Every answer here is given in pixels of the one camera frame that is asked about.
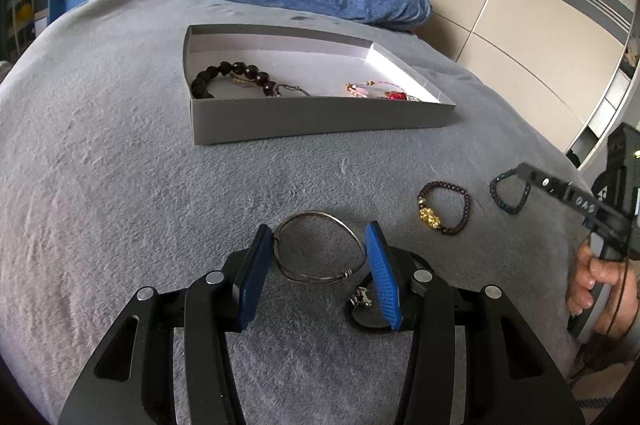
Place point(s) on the person's right hand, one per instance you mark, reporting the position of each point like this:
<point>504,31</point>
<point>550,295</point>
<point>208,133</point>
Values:
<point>595,285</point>

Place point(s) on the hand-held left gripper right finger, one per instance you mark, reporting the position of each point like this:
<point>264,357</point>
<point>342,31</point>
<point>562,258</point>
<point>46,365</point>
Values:
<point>382,270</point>

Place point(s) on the beige wardrobe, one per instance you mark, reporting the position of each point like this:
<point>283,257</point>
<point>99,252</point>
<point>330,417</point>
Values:
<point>525,5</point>

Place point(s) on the grey cardboard box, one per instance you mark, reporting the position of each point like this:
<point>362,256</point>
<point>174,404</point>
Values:
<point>320,115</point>

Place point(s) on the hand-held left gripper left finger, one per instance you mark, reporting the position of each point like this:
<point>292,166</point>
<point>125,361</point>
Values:
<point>252,275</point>

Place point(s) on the person's right forearm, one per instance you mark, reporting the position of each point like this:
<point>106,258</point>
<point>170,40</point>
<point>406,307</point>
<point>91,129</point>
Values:
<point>612,355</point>

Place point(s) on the white open shelf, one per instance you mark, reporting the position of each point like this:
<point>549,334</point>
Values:
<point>612,105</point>

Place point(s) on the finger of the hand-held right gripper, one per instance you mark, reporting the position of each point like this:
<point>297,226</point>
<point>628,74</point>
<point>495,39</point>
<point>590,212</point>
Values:
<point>565,195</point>

